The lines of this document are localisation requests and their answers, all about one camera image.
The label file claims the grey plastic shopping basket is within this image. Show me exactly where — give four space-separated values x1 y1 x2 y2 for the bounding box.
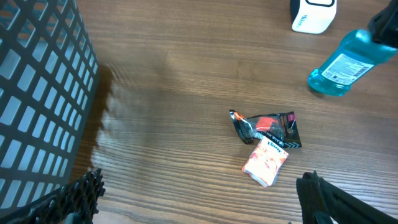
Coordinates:
1 0 99 216

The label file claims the white barcode scanner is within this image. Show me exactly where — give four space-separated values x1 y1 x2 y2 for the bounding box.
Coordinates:
290 0 337 34

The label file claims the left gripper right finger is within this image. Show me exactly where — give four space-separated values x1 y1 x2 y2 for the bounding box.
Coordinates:
296 172 397 224

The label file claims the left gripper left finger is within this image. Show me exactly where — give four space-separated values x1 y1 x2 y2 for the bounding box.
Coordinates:
1 169 106 224

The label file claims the blue mouthwash bottle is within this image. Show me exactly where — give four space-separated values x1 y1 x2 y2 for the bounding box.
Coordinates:
308 29 397 96

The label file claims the black red snack packet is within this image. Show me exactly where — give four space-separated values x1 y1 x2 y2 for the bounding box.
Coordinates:
229 110 302 148

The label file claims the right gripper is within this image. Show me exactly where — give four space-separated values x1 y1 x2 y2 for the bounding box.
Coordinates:
368 0 397 48

